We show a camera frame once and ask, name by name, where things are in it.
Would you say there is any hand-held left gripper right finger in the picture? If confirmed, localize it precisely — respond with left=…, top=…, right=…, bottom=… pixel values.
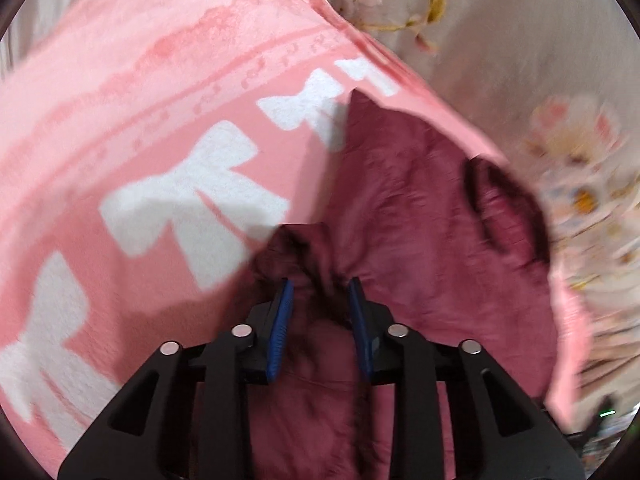
left=348, top=276, right=586, bottom=480

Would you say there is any grey floral bedsheet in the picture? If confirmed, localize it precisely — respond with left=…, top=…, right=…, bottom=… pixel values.
left=310, top=0, right=640, bottom=411

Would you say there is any plain grey cloth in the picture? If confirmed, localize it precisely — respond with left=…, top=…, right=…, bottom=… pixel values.
left=0, top=0, right=118, bottom=81

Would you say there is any pink blanket with white bows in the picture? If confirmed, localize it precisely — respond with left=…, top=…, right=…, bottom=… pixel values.
left=0, top=0, right=593, bottom=466

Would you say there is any maroon puffer jacket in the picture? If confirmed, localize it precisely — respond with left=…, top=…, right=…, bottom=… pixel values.
left=247, top=89, right=561, bottom=480

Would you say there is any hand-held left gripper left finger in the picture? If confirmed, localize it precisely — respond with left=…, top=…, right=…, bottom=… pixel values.
left=59, top=279, right=296, bottom=480

